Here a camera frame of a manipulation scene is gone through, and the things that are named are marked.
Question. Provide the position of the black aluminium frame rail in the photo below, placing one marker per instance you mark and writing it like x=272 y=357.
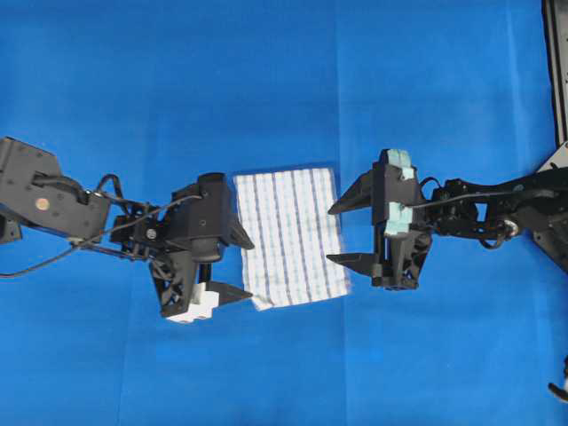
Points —
x=554 y=14

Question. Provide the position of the blue table cloth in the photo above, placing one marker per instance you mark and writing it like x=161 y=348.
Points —
x=159 y=92

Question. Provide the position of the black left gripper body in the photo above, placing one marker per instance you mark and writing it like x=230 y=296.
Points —
x=193 y=242

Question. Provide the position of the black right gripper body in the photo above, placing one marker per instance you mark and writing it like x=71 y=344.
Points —
x=402 y=240

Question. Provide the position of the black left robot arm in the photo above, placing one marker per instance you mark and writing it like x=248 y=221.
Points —
x=36 y=194

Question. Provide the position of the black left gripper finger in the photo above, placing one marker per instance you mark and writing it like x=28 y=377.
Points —
x=235 y=234
x=227 y=293

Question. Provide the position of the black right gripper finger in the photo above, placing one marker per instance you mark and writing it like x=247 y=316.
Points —
x=362 y=263
x=358 y=195

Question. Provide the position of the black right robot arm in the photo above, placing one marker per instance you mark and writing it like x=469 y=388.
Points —
x=493 y=214

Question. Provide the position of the blue white checked towel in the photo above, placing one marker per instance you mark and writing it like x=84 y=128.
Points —
x=285 y=214

